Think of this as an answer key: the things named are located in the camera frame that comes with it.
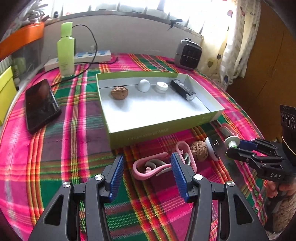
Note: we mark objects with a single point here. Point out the pink green plaid cloth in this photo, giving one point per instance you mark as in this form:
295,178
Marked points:
76,129

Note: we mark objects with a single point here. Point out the brown walnut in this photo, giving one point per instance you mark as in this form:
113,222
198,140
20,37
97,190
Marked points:
198,150
119,92

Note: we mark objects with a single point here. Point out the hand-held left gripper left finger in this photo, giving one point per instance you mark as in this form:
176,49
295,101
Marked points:
116,176

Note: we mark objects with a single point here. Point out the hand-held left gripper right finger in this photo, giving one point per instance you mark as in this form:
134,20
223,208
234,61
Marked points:
179,176

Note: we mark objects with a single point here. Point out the white patterned cap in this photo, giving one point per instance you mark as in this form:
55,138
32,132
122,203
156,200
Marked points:
161,87

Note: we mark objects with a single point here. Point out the green plastic bottle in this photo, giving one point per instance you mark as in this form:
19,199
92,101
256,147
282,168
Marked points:
66,55

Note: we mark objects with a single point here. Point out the yellow cardboard box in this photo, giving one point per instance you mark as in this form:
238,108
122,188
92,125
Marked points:
5,97

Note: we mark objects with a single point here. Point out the heart print curtain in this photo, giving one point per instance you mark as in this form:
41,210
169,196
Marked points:
233,46

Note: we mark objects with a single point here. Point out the glass tank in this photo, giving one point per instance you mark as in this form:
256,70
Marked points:
27,60

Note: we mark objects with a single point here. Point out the person's right hand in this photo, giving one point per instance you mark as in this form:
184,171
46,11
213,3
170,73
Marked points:
272,189

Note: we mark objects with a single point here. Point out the black bicycle light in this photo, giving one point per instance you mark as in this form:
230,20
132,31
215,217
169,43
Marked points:
182,89

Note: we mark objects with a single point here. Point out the wooden wardrobe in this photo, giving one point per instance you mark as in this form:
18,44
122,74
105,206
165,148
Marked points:
272,69

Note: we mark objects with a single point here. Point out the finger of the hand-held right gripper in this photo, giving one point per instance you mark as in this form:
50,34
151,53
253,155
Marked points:
240,155
248,144

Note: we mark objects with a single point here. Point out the green white cardboard box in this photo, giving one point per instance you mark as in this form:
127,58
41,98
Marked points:
150,135

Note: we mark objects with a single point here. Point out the black smartphone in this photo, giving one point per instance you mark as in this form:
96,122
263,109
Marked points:
41,104

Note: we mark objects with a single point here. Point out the black white oval device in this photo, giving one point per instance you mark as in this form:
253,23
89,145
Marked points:
211,147

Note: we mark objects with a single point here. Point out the orange box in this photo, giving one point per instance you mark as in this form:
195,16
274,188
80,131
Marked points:
20,37

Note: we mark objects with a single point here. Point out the pink green clip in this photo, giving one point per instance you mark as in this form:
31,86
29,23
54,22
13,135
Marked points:
188,150
227,131
148,172

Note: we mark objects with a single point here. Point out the grey space heater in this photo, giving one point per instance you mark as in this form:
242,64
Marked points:
188,55

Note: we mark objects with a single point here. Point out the white blue power strip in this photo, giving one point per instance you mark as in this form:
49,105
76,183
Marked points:
101,55

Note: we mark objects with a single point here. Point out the white round knob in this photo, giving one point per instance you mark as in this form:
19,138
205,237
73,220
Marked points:
143,86

